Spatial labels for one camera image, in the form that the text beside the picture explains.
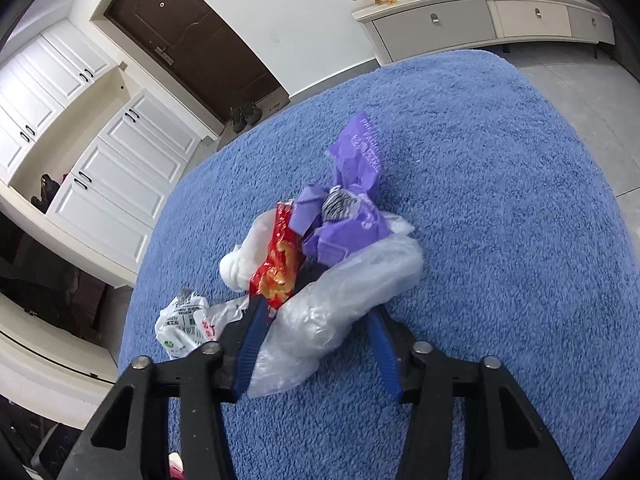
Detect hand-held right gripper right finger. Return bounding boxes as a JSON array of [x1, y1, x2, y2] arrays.
[[365, 305, 576, 480]]

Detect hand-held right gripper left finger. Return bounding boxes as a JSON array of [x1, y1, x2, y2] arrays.
[[57, 296, 271, 480]]

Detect clear plastic bag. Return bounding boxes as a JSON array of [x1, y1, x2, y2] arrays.
[[247, 219, 424, 399]]

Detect red orange snack wrapper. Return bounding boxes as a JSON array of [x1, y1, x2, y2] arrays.
[[248, 202, 307, 311]]

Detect white printed plastic bag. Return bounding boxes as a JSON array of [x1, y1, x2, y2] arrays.
[[153, 288, 251, 361]]

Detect white crumpled tissue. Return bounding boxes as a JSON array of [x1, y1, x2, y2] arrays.
[[219, 209, 279, 291]]

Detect crumpled purple bag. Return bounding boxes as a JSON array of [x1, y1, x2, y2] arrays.
[[289, 184, 394, 266]]

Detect black white striped wrapper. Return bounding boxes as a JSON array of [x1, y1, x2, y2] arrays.
[[321, 185, 361, 222]]

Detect blue fluffy blanket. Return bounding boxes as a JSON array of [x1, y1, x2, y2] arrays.
[[117, 49, 624, 480]]

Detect long purple wrapper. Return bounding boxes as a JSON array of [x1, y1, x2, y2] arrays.
[[327, 112, 384, 196]]

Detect white lower cabinets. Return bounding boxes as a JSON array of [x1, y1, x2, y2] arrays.
[[47, 88, 206, 281]]

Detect grey door mat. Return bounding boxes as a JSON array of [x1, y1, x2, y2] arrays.
[[259, 94, 291, 116]]

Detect dark bag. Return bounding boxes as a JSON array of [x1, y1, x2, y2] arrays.
[[30, 173, 61, 214]]

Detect brown entrance door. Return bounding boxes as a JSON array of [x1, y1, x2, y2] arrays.
[[104, 0, 291, 126]]

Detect white television console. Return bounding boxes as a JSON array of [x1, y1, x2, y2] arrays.
[[351, 0, 616, 66]]

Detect white upper wall cabinets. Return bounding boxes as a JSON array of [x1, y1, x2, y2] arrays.
[[0, 19, 119, 181]]

